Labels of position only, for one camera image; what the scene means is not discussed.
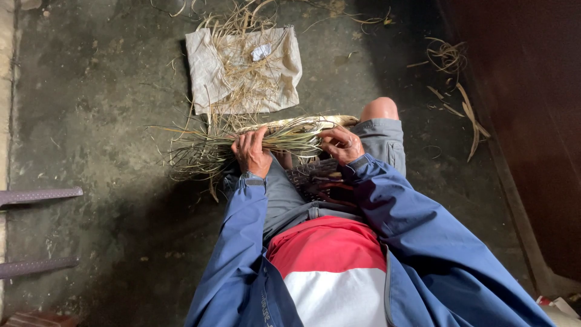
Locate person's left hand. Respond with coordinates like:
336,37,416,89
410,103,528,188
231,127,273,179

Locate person's right hand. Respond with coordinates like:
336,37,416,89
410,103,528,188
316,125,366,166

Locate bundle of reed strips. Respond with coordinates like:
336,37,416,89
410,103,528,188
147,117,328,203

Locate woven cane basket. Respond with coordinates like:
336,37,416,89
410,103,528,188
235,114,360,203

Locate grey shorts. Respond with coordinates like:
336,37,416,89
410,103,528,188
222,118,407,243

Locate person's right knee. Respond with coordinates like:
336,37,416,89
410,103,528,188
360,97,400,122

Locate heap of dry straw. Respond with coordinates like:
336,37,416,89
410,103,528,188
200,5,291,132

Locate white cloth sack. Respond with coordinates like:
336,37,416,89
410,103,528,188
185,25,303,116

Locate scattered straw stalks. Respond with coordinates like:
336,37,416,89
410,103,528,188
150,0,396,28

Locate red and white shirt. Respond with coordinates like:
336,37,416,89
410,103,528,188
266,215,389,327

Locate loose flat cane strips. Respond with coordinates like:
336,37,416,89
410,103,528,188
426,82,492,163

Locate coil of thin cane strips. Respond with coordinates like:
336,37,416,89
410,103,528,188
406,37,468,78

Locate purple perforated metal bar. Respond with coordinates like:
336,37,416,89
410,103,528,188
0,256,80,280
0,186,84,210

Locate red and white packet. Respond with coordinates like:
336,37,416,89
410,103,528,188
535,295,581,327

